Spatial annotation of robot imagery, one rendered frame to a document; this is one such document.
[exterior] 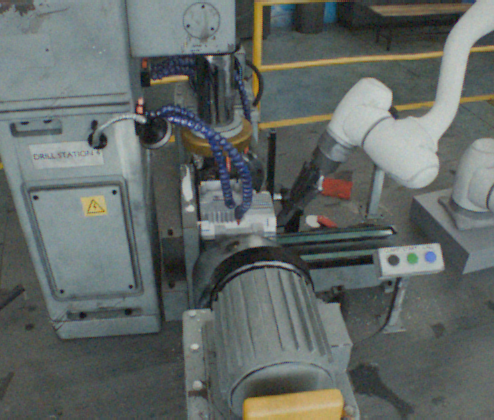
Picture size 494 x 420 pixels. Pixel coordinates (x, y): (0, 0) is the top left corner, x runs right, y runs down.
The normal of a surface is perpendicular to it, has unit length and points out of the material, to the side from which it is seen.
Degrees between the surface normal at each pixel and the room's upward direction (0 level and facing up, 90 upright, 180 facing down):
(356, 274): 90
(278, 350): 4
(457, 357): 0
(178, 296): 90
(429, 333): 0
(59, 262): 90
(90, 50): 90
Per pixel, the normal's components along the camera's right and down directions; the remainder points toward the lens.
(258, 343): -0.37, -0.72
